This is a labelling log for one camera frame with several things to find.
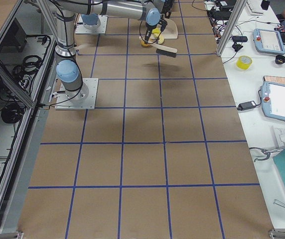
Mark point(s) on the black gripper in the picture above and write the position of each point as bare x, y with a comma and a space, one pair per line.
147, 33

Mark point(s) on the yellow sponge wedge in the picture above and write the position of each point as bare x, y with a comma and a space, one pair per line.
156, 31

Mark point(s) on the white plastic dustpan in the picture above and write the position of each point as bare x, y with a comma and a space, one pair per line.
170, 31

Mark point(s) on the pale melon rind slice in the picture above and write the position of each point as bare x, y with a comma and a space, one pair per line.
156, 38

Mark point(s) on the white hand brush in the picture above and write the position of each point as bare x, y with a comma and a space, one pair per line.
164, 50

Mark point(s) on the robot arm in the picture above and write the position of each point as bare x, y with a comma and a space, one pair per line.
149, 11
67, 69

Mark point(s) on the yellow tape roll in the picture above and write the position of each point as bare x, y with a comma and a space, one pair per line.
244, 62

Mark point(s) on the upper blue teach pendant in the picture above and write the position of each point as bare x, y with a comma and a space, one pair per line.
268, 41

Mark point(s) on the blue teach pendant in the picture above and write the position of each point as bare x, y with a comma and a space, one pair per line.
268, 41
273, 100

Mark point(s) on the black power adapter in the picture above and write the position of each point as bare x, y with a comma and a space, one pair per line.
246, 106

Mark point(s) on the small black bowl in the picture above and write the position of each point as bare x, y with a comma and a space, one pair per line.
279, 59

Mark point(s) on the lower blue teach pendant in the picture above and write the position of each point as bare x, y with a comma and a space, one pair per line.
273, 100

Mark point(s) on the aluminium frame post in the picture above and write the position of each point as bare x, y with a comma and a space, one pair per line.
238, 8

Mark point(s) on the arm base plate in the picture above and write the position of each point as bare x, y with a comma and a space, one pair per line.
91, 24
78, 100

